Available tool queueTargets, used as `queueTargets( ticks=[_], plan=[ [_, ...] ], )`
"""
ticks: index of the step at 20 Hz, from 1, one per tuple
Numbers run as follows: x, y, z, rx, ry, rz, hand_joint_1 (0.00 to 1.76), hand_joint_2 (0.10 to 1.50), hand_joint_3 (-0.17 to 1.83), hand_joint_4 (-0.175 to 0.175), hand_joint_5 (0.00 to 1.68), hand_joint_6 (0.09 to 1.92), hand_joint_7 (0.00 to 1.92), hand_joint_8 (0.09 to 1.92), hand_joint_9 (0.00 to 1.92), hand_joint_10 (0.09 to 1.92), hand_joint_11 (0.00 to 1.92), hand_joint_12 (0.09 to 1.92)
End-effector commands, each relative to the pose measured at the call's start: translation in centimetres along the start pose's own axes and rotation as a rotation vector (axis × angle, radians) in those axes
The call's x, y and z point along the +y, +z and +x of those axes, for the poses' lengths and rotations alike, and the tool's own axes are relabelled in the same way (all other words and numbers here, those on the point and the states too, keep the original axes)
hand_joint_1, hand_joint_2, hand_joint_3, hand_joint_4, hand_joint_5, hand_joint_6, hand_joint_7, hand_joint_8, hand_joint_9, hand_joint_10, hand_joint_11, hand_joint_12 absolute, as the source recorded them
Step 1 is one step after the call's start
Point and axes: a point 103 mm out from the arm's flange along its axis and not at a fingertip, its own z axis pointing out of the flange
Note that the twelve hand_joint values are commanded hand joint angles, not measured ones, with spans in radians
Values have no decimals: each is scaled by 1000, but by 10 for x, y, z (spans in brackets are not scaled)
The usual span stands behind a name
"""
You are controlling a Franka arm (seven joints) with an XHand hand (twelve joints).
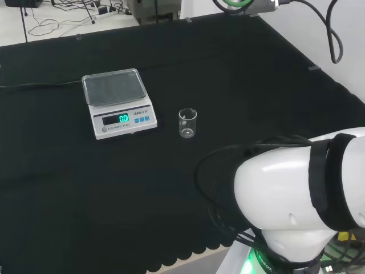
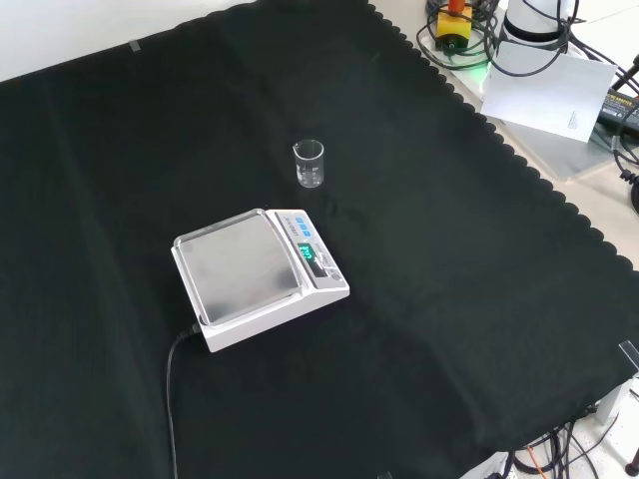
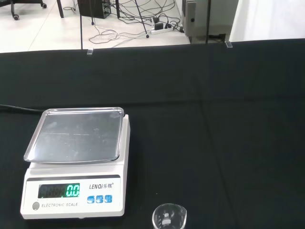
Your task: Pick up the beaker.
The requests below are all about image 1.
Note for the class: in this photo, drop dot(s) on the black bench cloth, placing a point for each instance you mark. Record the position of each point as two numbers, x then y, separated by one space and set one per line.
228 85

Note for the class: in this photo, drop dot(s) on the grey cloth clip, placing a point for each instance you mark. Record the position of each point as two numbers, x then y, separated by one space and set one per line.
314 68

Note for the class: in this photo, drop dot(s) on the small clear glass beaker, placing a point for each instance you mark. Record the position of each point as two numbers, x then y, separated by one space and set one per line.
187 132

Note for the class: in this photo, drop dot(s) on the white electronic balance steel pan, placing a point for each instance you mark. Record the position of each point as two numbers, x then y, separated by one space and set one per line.
122 128

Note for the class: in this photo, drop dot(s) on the grey machine box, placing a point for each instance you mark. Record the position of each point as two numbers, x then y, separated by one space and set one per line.
154 11

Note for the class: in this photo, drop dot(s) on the black box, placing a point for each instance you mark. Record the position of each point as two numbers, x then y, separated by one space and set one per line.
22 3

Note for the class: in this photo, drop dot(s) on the white power strip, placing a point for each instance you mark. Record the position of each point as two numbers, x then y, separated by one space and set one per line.
114 14

